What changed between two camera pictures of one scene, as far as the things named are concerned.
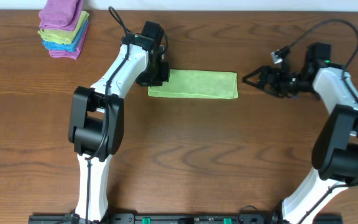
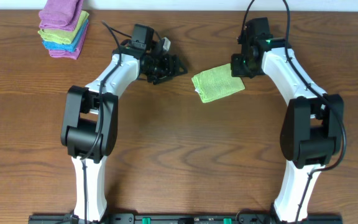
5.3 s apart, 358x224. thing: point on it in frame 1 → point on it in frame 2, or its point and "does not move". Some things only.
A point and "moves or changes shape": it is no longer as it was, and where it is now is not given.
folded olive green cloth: x=63 y=36 does not move
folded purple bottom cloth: x=71 y=55 does not move
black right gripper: x=272 y=81 → x=237 y=65
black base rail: x=186 y=218 does not move
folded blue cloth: x=73 y=46 does not move
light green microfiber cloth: x=201 y=84 moves or changes shape
